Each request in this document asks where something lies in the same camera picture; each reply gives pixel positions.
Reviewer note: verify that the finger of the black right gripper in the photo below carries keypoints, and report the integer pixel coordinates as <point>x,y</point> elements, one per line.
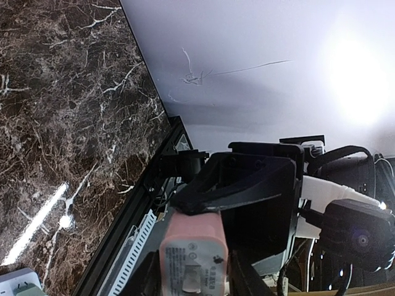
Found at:
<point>231,180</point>

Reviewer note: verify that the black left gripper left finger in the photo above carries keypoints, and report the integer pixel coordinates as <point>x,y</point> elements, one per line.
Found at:
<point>146,280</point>

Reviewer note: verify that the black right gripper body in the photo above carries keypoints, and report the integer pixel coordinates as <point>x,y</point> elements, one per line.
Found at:
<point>264,231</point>

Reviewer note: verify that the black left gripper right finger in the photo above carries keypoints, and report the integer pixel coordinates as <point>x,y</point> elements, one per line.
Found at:
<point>243,278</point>

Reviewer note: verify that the pink charger plug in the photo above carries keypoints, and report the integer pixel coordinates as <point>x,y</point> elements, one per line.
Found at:
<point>193,255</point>

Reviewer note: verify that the light blue power strip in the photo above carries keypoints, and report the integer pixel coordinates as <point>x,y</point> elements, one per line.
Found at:
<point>12,280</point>

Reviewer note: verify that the green charger plug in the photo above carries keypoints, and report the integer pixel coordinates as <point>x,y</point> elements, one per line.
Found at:
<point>29,289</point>

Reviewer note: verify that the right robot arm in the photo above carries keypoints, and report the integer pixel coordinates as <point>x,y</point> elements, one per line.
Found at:
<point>344,173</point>

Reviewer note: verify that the white slotted cable duct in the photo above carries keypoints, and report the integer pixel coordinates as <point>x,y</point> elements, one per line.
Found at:
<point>131,251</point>

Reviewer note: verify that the black front frame rail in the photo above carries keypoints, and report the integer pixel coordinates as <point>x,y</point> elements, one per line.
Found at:
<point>137,204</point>

